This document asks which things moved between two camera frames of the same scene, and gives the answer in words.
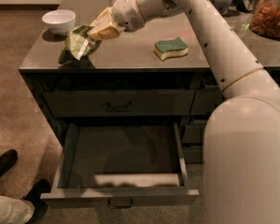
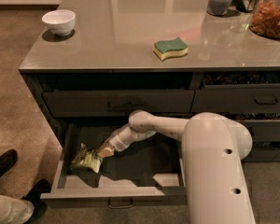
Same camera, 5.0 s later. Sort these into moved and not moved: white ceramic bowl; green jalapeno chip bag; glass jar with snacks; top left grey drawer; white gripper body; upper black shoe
Moved: green jalapeno chip bag; white gripper body
Not moved: upper black shoe; top left grey drawer; glass jar with snacks; white ceramic bowl
